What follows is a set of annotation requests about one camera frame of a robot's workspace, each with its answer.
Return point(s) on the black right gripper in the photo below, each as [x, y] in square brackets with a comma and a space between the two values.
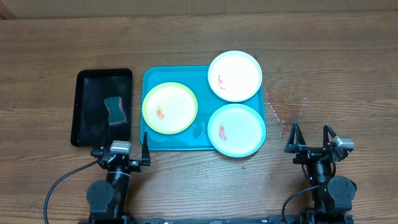
[292, 148]

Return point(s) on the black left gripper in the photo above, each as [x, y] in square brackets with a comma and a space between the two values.
[134, 165]

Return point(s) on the green and pink sponge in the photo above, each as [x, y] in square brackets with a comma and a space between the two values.
[115, 109]

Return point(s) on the yellow-green plate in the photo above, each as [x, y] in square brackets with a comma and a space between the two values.
[169, 108]

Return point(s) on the light blue plate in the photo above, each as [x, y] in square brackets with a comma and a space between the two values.
[236, 130]

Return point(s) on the white plate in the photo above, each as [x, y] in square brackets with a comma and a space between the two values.
[235, 76]

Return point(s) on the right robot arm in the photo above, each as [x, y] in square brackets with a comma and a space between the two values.
[332, 195]

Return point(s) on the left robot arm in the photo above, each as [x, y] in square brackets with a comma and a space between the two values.
[107, 198]

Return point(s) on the black plastic tray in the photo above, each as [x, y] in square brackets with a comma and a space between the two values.
[90, 116]

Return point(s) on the teal plastic tray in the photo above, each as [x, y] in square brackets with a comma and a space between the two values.
[195, 78]

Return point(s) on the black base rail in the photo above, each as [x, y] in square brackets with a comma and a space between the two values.
[271, 219]

